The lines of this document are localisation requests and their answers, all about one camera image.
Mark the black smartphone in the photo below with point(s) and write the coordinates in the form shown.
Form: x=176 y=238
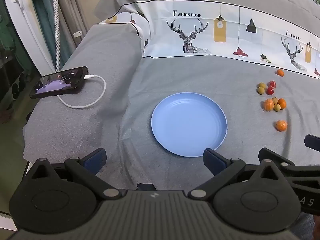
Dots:
x=57 y=82

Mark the blue plate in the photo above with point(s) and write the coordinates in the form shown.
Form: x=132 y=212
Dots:
x=188 y=123

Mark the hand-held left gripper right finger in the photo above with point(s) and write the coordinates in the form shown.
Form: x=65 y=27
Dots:
x=212 y=161

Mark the small green fruit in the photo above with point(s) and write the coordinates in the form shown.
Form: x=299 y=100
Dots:
x=261 y=90
x=275 y=100
x=277 y=107
x=261 y=85

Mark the teal curtain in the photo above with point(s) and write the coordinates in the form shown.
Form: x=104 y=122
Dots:
x=40 y=17

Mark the white door frame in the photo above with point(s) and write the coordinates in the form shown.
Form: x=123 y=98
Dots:
x=17 y=12

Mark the white clip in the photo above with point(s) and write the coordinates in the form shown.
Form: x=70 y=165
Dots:
x=77 y=34

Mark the small orange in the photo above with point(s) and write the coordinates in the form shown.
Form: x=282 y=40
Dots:
x=268 y=105
x=282 y=103
x=281 y=125
x=280 y=72

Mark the red cherry tomato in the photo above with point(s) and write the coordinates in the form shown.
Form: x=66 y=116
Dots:
x=272 y=83
x=270 y=90

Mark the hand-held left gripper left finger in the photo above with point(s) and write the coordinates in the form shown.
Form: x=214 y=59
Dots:
x=96 y=160

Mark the grey curtain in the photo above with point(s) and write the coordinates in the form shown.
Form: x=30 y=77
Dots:
x=72 y=10

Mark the grey bed sheet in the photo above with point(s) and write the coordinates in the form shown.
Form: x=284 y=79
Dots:
x=200 y=80

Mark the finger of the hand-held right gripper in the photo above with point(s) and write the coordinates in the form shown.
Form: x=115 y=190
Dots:
x=287 y=166
x=313 y=143

